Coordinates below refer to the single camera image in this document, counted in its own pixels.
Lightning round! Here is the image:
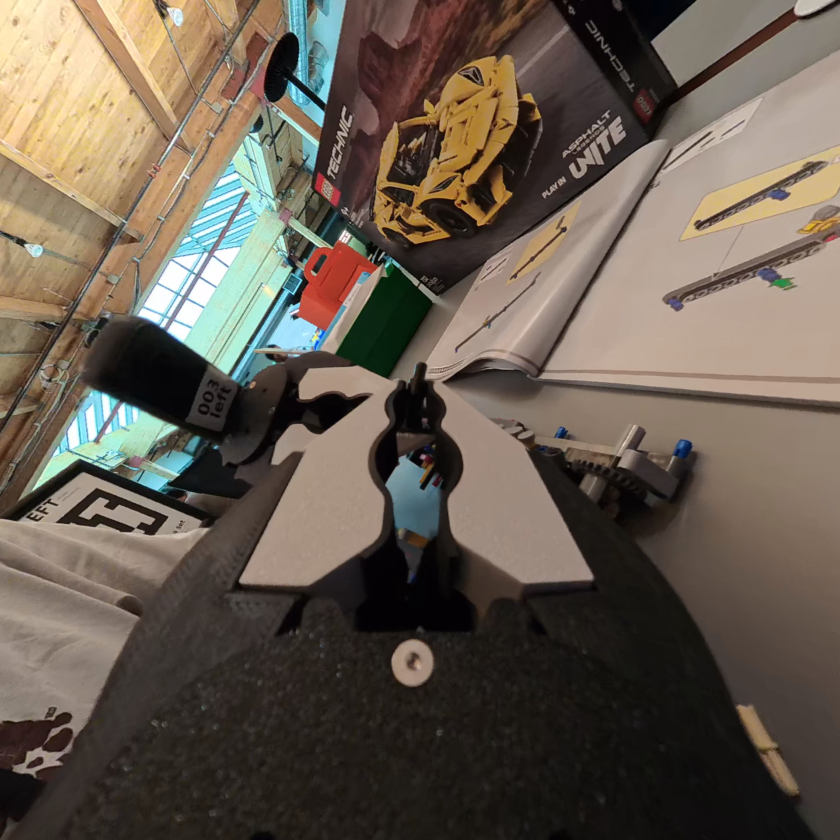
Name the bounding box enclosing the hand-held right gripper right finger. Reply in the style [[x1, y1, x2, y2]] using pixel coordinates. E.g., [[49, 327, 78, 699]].
[[420, 379, 596, 621]]

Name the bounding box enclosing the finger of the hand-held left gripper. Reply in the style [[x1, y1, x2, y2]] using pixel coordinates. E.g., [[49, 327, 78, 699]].
[[297, 367, 396, 429], [271, 425, 311, 468]]

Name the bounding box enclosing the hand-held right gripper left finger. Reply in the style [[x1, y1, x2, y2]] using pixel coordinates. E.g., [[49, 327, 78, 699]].
[[238, 379, 404, 589]]

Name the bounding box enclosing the lego car chassis assembly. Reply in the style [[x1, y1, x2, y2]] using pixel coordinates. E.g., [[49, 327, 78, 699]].
[[564, 423, 697, 522]]

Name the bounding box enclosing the yellow car lego box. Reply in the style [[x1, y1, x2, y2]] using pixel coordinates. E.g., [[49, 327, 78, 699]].
[[308, 0, 680, 299]]

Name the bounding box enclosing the beige lego pin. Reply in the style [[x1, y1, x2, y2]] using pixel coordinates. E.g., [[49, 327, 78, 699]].
[[735, 704, 802, 800]]

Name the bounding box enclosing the green storage box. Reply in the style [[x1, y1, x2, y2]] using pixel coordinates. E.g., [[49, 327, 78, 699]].
[[341, 259, 434, 378]]

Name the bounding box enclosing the red tote bag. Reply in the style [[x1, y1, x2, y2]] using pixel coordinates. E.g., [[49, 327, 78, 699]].
[[298, 239, 382, 329]]

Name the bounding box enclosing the black framed marker sign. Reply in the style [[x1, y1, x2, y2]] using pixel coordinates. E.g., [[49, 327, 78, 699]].
[[0, 459, 214, 539]]

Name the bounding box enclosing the open instruction booklet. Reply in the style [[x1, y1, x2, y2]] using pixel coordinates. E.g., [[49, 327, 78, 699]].
[[425, 49, 840, 408]]

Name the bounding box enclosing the person's white printed shirt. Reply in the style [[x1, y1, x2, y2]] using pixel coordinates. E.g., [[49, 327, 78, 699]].
[[0, 518, 211, 840]]

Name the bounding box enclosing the black round pedestal stand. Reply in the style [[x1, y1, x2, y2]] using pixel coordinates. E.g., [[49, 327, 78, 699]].
[[252, 31, 329, 135]]

